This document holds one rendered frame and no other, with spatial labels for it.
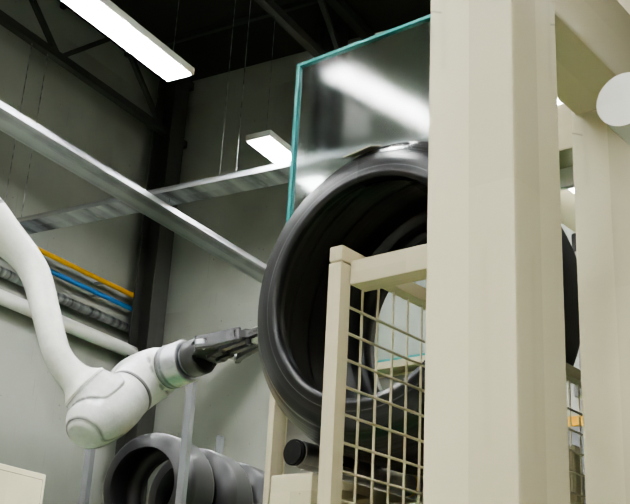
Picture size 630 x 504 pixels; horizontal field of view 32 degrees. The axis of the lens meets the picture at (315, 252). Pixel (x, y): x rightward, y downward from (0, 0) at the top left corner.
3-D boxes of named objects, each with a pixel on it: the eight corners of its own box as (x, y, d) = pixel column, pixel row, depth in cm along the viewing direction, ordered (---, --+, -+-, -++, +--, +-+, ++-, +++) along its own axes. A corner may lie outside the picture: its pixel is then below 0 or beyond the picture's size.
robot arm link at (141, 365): (195, 377, 229) (162, 409, 218) (143, 396, 237) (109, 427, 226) (170, 333, 227) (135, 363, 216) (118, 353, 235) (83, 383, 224)
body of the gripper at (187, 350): (175, 337, 219) (209, 323, 214) (204, 347, 225) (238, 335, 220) (175, 372, 215) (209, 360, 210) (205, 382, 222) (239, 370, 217)
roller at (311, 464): (403, 472, 208) (422, 475, 205) (399, 496, 207) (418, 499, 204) (284, 437, 183) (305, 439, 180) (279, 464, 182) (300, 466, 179)
